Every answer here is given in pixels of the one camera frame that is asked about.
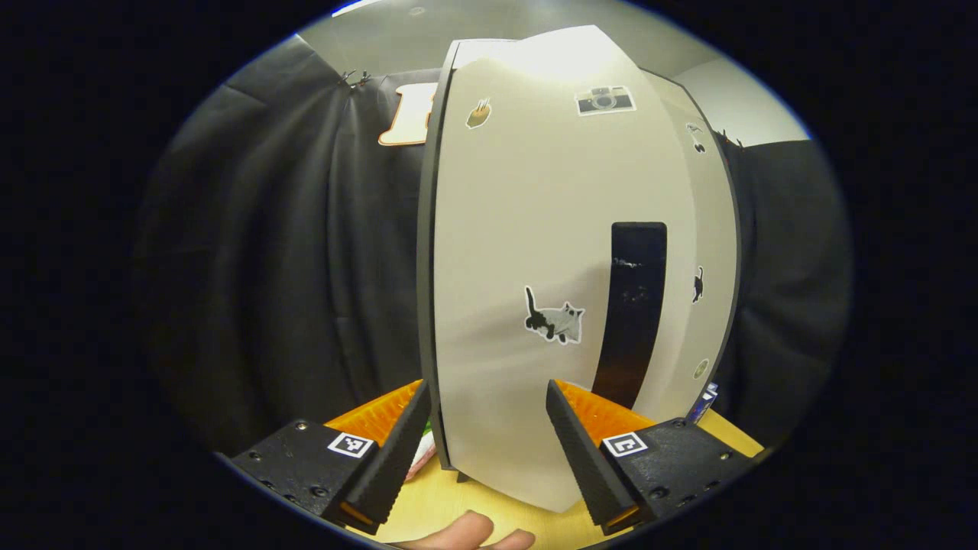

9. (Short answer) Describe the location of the black door handle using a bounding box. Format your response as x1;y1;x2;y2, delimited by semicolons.
592;222;668;410

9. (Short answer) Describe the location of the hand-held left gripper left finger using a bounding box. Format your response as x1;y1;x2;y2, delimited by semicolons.
229;380;432;535

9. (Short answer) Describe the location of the black backdrop cloth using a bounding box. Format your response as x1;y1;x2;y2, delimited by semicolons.
714;130;853;448
134;34;440;455

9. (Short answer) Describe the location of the pink white packet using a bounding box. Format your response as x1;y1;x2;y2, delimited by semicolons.
405;428;438;482

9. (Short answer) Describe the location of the white shoe cabinet door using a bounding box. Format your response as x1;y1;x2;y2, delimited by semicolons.
649;73;742;421
432;25;700;514

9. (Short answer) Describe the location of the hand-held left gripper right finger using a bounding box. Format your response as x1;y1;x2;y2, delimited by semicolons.
546;380;757;535

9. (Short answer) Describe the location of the blue white small box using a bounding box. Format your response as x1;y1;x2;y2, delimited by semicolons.
685;382;719;425

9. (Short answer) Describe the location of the white shoe cabinet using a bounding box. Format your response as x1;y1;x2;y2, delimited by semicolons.
416;37;743;482

